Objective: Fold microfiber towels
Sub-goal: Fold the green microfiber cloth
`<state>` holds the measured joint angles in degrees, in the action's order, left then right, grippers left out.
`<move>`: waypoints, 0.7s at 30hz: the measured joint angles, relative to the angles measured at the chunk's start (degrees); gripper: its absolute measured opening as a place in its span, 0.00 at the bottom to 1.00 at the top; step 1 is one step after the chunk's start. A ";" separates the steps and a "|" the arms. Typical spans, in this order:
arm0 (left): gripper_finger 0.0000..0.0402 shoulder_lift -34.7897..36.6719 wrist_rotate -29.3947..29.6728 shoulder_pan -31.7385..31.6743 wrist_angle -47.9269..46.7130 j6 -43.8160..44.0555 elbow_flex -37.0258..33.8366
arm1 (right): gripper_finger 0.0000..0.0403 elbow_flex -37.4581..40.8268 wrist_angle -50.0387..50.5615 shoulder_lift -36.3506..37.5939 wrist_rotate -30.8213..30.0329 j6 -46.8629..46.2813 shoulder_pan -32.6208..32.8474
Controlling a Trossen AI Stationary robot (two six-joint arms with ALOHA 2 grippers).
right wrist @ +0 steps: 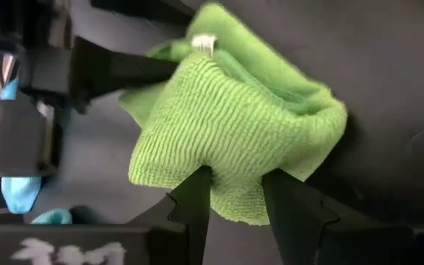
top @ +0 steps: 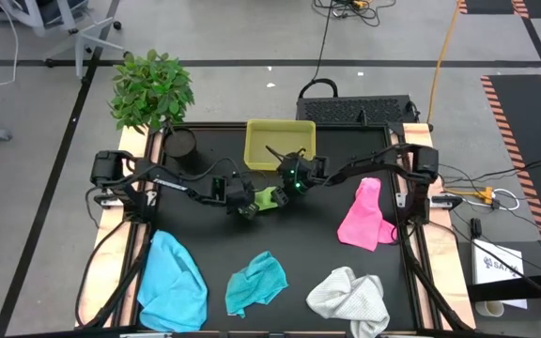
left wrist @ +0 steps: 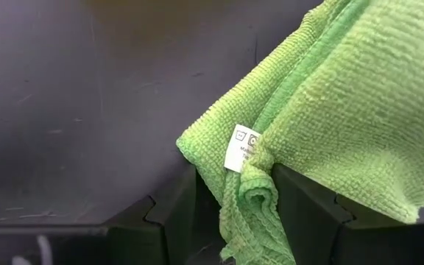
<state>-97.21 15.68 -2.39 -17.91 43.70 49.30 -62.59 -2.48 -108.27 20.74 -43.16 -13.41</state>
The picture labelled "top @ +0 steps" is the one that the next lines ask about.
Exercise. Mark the yellow power splitter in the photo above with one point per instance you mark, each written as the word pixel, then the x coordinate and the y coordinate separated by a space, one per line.
pixel 485 193

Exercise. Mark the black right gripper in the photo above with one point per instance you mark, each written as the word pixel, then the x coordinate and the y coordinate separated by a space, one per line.
pixel 303 171

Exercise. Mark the black power adapter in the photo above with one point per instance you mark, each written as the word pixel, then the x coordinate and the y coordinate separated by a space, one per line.
pixel 475 227

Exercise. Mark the black striped floor mat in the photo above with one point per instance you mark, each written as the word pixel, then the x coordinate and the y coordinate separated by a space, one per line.
pixel 524 122
pixel 491 5

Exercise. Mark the grey office chair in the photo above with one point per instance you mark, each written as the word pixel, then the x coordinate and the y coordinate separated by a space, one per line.
pixel 80 40

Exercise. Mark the black table frame strut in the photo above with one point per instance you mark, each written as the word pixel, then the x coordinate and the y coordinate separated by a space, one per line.
pixel 432 291
pixel 126 277

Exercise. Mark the green microfiber towel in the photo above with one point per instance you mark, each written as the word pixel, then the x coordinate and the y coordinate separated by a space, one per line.
pixel 265 198

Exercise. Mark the light blue microfiber towel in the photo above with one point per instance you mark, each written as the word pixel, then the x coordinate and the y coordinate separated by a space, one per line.
pixel 172 286

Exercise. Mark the yellow plastic bin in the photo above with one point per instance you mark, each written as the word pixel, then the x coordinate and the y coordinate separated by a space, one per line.
pixel 280 141

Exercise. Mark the green potted plant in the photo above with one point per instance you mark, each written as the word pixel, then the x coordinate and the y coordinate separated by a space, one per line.
pixel 150 91

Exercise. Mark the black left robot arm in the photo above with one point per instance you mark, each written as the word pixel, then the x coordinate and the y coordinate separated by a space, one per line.
pixel 172 183

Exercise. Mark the pink microfiber towel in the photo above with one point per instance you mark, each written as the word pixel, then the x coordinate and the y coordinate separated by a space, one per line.
pixel 364 216

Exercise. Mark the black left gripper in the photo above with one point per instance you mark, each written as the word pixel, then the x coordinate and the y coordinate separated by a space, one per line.
pixel 242 195

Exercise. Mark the white microfiber towel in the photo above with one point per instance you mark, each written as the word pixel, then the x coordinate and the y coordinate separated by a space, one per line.
pixel 350 300

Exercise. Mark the white paper cup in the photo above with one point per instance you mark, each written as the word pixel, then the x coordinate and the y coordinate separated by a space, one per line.
pixel 489 308

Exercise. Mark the white printed booklet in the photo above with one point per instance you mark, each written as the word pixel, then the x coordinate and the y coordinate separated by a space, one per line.
pixel 496 258

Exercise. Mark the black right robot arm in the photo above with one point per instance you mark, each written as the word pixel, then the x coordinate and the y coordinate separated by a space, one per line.
pixel 374 162

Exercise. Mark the teal microfiber towel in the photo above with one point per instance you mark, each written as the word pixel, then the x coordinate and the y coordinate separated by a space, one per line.
pixel 256 281

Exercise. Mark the wooden table side board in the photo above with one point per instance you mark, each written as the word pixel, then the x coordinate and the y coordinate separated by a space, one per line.
pixel 101 263
pixel 444 253

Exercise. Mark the black computer case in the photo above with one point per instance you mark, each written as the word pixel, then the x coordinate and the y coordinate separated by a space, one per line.
pixel 345 110

